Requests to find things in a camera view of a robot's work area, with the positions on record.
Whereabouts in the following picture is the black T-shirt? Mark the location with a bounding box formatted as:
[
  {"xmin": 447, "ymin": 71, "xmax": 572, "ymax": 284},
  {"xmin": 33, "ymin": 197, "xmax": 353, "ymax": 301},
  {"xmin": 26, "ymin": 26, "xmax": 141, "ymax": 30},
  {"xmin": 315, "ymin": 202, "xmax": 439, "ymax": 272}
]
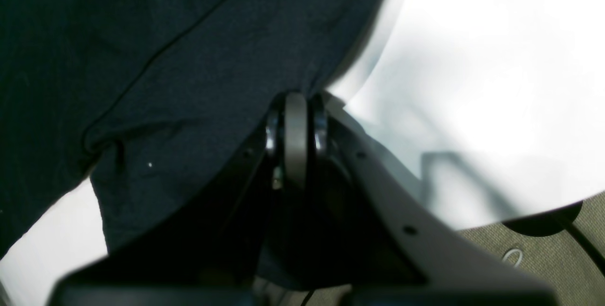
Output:
[{"xmin": 0, "ymin": 0, "xmax": 381, "ymax": 256}]

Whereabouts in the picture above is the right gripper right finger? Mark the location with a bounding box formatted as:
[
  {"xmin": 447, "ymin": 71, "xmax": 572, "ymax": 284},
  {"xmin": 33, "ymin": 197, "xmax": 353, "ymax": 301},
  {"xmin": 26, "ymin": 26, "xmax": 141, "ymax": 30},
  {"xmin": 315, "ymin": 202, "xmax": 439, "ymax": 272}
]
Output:
[{"xmin": 308, "ymin": 95, "xmax": 557, "ymax": 306}]

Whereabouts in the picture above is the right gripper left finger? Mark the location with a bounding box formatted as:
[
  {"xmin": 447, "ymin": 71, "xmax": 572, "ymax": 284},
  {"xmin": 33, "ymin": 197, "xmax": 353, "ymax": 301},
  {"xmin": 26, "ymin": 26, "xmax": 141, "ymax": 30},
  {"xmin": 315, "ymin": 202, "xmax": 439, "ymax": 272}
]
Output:
[{"xmin": 49, "ymin": 126, "xmax": 280, "ymax": 306}]

